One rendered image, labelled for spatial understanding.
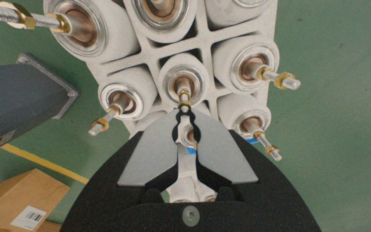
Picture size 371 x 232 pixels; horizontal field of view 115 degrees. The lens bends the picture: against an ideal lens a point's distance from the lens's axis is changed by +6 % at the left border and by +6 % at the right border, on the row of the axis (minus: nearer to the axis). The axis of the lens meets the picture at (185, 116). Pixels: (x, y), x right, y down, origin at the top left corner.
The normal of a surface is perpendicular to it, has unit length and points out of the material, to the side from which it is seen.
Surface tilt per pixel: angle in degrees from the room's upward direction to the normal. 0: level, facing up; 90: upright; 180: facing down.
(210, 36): 0
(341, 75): 0
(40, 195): 89
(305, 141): 0
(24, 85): 90
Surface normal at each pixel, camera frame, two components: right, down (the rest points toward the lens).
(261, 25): 0.03, 0.52
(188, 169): -0.23, -0.83
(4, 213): 0.93, -0.33
